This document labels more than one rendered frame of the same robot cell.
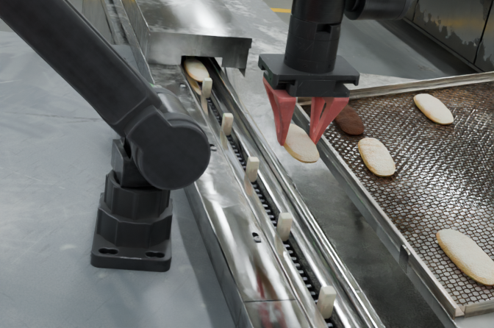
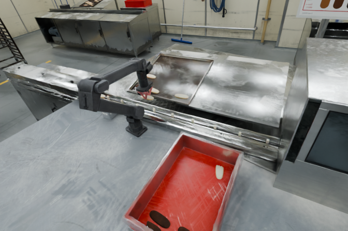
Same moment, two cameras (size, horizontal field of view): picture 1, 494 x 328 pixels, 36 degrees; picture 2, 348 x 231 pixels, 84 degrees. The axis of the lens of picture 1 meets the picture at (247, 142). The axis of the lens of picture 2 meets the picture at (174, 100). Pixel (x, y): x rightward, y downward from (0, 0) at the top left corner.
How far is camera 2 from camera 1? 60 cm
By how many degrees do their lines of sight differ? 35
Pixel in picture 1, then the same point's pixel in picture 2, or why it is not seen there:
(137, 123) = (135, 112)
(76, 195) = (118, 131)
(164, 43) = not seen: hidden behind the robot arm
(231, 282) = (160, 123)
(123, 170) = (133, 120)
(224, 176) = not seen: hidden behind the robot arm
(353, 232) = (158, 103)
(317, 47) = (146, 82)
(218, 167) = not seen: hidden behind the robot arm
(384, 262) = (167, 104)
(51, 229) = (125, 138)
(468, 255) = (182, 96)
